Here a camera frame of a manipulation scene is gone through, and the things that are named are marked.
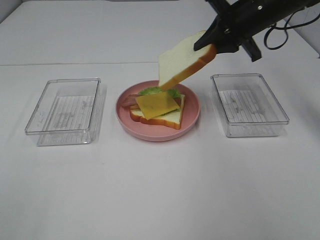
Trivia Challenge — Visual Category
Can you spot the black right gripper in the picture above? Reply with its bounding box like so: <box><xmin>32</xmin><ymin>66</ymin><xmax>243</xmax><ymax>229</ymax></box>
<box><xmin>193</xmin><ymin>0</ymin><xmax>307</xmax><ymax>54</ymax></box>

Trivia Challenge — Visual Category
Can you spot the bread slice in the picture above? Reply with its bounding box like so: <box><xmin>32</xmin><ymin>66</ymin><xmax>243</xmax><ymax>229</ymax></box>
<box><xmin>129</xmin><ymin>94</ymin><xmax>186</xmax><ymax>130</ymax></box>
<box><xmin>158</xmin><ymin>30</ymin><xmax>217</xmax><ymax>91</ymax></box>

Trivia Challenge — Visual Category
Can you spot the green lettuce leaf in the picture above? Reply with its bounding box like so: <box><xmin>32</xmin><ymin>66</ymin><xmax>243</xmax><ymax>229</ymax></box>
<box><xmin>138</xmin><ymin>87</ymin><xmax>181</xmax><ymax>98</ymax></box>

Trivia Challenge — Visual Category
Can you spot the bacon strip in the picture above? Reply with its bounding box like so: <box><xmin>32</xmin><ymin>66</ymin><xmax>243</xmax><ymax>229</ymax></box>
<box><xmin>127</xmin><ymin>97</ymin><xmax>182</xmax><ymax>110</ymax></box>
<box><xmin>121</xmin><ymin>94</ymin><xmax>140</xmax><ymax>109</ymax></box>

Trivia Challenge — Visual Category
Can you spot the yellow cheese slice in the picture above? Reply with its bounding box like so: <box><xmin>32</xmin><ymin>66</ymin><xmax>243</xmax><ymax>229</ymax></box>
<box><xmin>135</xmin><ymin>91</ymin><xmax>180</xmax><ymax>120</ymax></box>

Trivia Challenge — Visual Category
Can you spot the right clear plastic tray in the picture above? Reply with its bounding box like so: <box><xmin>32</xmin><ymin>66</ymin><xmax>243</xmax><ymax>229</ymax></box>
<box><xmin>211</xmin><ymin>73</ymin><xmax>290</xmax><ymax>138</ymax></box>

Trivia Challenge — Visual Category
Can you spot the clear plastic tray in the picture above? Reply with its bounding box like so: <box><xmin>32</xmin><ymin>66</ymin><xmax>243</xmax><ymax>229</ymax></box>
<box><xmin>211</xmin><ymin>73</ymin><xmax>290</xmax><ymax>138</ymax></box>
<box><xmin>24</xmin><ymin>78</ymin><xmax>102</xmax><ymax>147</ymax></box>

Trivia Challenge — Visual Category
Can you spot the pink round plate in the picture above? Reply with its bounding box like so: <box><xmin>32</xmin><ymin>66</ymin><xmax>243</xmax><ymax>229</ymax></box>
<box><xmin>115</xmin><ymin>80</ymin><xmax>201</xmax><ymax>142</ymax></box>

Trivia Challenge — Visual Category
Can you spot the left clear plastic tray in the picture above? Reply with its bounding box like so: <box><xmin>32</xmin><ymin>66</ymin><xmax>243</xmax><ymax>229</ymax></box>
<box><xmin>24</xmin><ymin>78</ymin><xmax>102</xmax><ymax>147</ymax></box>

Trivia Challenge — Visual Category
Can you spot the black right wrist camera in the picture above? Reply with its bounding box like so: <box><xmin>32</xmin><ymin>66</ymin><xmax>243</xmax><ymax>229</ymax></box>
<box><xmin>241</xmin><ymin>37</ymin><xmax>262</xmax><ymax>62</ymax></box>

